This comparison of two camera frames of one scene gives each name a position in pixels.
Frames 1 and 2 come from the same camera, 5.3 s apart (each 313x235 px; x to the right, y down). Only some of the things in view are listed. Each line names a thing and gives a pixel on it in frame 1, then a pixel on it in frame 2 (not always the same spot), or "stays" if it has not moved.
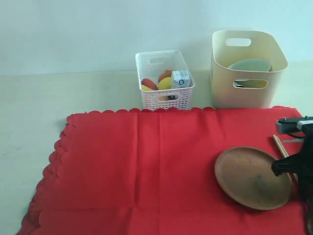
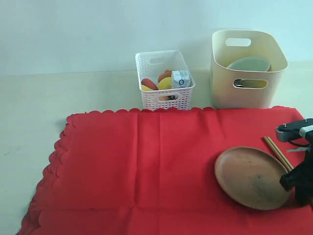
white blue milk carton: (180, 79) stays
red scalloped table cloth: (152, 172) stays
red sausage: (149, 83) stays
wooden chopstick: (288, 176) -> (266, 139)
